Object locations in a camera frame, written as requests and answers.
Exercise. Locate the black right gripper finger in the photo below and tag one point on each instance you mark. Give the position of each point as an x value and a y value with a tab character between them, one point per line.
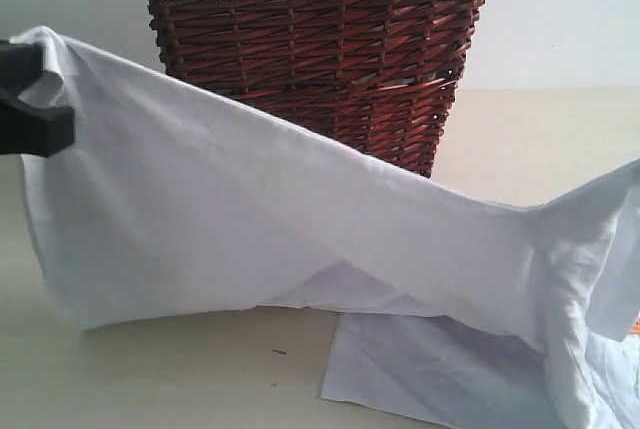
29	130

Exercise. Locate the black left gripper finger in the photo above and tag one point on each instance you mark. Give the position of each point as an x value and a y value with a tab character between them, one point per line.
21	65

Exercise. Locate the white t-shirt red lettering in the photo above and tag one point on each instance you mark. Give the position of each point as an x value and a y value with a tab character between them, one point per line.
174	200

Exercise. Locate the dark red wicker basket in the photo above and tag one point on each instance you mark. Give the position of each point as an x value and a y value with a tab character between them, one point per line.
377	75

